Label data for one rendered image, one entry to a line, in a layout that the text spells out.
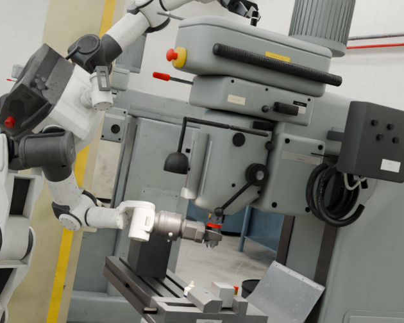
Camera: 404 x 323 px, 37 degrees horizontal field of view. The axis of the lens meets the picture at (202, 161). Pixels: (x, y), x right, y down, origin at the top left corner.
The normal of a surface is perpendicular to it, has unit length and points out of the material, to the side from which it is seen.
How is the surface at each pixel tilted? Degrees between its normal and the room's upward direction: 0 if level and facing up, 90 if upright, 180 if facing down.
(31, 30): 90
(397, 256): 89
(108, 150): 90
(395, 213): 91
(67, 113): 58
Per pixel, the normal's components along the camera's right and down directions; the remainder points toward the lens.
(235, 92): 0.43, 0.13
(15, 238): 0.70, 0.01
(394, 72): -0.88, -0.15
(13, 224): 0.66, 0.24
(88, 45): -0.15, -0.47
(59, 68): 0.68, -0.36
